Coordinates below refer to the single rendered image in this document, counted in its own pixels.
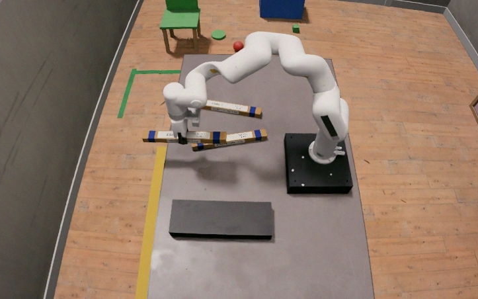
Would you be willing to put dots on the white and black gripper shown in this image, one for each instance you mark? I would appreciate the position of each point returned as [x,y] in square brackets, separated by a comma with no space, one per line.
[179,128]

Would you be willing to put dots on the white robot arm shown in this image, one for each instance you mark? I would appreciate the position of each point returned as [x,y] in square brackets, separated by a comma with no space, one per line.
[330,111]

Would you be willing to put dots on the tan box with blue bands and white labels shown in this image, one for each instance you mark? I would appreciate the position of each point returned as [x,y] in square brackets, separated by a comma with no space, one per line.
[236,138]

